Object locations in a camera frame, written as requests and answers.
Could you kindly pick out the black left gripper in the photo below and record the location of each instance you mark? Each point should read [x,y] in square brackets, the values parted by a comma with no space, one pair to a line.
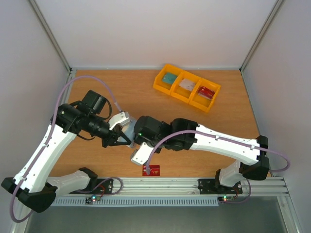
[112,140]

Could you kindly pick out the red VIP card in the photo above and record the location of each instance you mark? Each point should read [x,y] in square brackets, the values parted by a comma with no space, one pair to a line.
[154,170]

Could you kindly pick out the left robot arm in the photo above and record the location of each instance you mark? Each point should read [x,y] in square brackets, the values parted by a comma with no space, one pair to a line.
[32,185]

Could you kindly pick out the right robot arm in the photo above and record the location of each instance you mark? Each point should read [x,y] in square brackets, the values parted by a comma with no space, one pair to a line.
[250,157]

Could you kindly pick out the teal card in bin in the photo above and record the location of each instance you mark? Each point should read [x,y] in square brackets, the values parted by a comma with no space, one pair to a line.
[169,78]

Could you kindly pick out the red card in bin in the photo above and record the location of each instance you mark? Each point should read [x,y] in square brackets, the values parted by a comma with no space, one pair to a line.
[205,92]

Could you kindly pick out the left circuit board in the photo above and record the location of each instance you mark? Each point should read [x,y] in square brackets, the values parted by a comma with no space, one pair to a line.
[92,199]

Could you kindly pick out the circuit board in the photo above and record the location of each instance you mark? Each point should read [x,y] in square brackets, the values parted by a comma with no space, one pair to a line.
[223,199]
[92,199]

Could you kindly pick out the yellow plastic bin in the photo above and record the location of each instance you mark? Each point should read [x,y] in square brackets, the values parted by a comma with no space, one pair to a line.
[175,91]

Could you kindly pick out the right circuit board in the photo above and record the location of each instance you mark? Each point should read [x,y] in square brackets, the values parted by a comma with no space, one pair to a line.
[223,199]

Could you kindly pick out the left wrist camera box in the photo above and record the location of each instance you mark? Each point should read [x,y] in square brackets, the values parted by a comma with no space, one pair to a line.
[122,119]

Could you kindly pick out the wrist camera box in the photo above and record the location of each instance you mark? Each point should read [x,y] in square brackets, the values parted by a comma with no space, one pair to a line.
[141,155]
[122,119]

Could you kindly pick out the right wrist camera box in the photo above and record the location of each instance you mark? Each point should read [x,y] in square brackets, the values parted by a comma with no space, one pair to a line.
[141,155]

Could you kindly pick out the grey slotted cable duct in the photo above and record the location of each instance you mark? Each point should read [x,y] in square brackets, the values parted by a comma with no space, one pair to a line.
[140,202]

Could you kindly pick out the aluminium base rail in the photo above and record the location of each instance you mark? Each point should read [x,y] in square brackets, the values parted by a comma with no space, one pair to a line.
[183,187]

